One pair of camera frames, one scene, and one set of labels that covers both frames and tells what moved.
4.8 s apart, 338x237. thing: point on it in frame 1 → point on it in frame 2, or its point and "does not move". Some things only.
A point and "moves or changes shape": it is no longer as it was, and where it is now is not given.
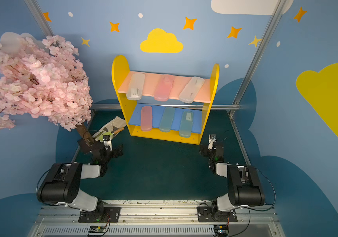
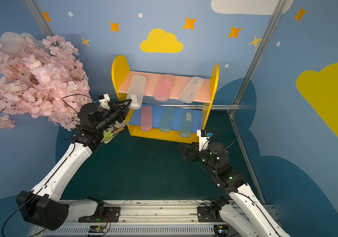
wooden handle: (118, 130) does not move
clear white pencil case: (191, 89) does not move
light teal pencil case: (186, 124) does not move
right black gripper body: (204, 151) → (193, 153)
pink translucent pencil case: (163, 90) does not move
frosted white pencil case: (136, 86) moves or changes shape
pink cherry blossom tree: (44, 79) does not move
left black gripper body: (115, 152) → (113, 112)
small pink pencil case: (146, 118) does not move
